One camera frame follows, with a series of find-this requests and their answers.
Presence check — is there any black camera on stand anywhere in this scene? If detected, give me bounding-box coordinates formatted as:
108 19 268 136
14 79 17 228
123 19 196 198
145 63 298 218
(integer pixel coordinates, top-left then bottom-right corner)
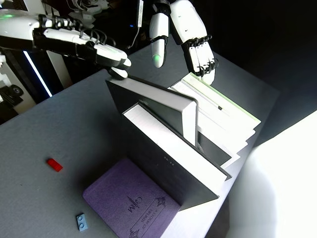
0 83 25 110

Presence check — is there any white cable with adapter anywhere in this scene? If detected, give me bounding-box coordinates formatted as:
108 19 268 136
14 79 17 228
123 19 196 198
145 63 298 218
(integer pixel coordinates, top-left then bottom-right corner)
126 0 145 50

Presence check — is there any grey table cloth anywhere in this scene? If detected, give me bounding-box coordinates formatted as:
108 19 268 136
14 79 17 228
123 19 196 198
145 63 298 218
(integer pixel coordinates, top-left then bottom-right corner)
0 43 282 238

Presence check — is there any blue toy brick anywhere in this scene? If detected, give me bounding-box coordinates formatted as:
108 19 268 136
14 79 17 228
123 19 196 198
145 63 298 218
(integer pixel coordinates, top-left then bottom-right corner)
75 213 90 232

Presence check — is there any dark book with white spine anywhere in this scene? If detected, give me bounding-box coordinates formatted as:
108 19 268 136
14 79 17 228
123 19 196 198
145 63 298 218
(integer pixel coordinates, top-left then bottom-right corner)
106 75 199 147

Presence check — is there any green cover book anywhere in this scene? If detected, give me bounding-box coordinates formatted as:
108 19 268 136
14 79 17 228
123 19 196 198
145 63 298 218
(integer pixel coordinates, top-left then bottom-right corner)
182 72 262 132

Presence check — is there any red toy block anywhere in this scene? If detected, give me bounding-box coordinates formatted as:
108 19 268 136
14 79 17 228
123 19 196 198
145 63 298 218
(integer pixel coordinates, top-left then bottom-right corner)
46 158 64 173

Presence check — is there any purple notebook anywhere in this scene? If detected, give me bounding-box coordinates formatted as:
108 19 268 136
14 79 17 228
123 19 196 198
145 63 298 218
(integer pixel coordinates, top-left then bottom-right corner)
82 158 181 238

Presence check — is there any large dark hardcover book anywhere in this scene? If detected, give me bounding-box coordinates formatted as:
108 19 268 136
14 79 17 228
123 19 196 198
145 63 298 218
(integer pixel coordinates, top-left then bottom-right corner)
120 103 233 212

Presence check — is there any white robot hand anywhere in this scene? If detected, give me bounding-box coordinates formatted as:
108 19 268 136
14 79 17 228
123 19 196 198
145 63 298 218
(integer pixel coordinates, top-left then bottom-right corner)
0 8 132 80
149 0 220 85

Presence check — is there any glowing light strip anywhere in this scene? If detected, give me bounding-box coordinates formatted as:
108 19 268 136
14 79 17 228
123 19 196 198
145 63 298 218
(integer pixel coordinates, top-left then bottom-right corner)
23 50 53 98

